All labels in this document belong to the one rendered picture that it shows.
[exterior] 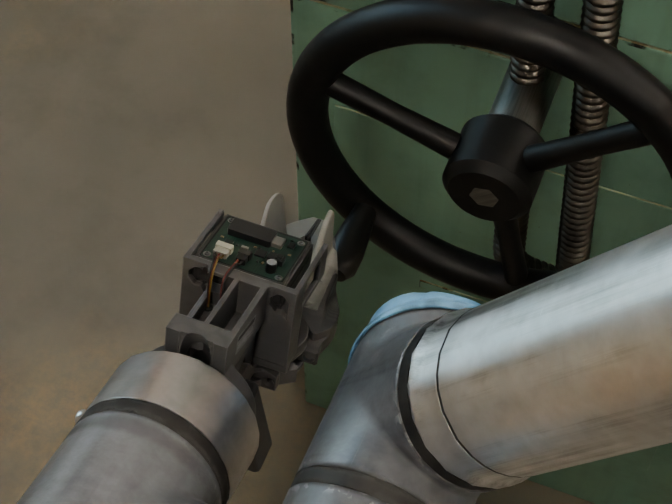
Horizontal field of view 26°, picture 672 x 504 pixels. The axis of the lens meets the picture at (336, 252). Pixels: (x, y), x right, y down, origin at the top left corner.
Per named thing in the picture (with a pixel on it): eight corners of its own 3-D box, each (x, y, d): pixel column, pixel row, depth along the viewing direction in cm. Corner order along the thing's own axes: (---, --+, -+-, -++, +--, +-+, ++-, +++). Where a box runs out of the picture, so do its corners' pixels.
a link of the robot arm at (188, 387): (223, 548, 79) (64, 488, 81) (257, 487, 83) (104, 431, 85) (237, 432, 73) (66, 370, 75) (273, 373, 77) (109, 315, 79)
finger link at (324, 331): (359, 280, 93) (310, 364, 86) (355, 298, 94) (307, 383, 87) (290, 257, 94) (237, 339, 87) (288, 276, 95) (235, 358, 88)
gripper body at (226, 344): (338, 239, 86) (260, 364, 77) (320, 346, 91) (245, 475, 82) (219, 200, 87) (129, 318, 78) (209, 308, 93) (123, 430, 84)
